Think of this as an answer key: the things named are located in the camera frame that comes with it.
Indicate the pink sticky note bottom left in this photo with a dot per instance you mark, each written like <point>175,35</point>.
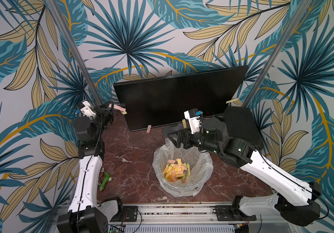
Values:
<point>148,128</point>

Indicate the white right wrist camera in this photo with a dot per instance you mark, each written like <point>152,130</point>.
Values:
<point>194,117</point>

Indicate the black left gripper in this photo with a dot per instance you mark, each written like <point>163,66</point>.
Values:
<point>104,112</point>

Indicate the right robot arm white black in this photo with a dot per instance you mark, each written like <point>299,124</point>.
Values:
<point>294,199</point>

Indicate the aluminium left corner post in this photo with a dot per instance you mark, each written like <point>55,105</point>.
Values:
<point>70,17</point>

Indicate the bin with clear plastic bag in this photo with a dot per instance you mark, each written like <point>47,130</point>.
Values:
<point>201,166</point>

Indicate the black plastic tool case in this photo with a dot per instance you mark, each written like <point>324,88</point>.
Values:
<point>241,123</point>

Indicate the pink sticky note edge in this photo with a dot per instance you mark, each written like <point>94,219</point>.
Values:
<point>121,109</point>

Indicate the pile of discarded sticky notes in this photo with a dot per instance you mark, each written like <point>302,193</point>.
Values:
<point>176,170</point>

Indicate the yellow sticky note right edge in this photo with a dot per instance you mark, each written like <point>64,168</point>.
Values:
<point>233,100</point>

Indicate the black computer monitor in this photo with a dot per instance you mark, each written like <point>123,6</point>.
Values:
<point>162,101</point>

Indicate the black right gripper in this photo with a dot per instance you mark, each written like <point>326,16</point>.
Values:
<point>186,139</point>

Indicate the green toy on table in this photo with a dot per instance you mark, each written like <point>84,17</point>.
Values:
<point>106,178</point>

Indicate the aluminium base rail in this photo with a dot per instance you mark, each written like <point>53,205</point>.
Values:
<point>195,218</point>

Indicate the aluminium right corner post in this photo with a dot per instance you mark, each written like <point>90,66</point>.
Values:
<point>285,33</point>

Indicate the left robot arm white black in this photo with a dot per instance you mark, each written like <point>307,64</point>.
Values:
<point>85,215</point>

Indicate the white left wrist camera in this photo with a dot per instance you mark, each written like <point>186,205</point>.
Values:
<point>85,108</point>

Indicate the yellow sticky note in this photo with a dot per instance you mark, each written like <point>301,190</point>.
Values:
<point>184,123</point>

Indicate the aluminium corner post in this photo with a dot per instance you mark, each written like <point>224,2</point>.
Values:
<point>70,17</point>
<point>285,33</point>

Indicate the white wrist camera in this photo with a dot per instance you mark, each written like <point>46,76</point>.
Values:
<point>85,108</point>
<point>194,117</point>

